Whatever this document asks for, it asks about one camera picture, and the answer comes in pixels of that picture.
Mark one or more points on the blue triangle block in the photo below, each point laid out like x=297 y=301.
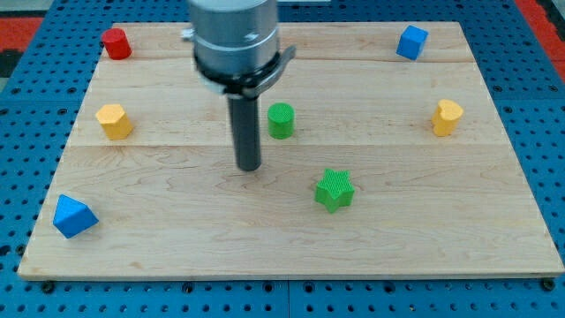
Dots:
x=73 y=217

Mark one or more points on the green star block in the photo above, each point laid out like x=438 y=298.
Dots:
x=334 y=190

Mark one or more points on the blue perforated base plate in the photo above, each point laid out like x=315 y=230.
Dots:
x=43 y=95

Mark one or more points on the blue cube block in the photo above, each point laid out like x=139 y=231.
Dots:
x=411 y=42

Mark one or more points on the wooden board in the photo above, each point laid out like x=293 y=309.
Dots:
x=172 y=205

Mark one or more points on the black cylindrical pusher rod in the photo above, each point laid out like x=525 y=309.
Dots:
x=245 y=130

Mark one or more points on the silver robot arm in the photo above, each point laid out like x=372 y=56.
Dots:
x=236 y=50

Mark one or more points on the red cylinder block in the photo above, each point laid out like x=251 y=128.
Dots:
x=116 y=43

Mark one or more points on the green cylinder block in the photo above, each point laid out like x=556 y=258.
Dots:
x=281 y=120

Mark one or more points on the yellow hexagon block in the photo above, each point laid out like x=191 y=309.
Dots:
x=114 y=121

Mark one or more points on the yellow heart block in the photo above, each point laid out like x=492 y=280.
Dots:
x=446 y=117

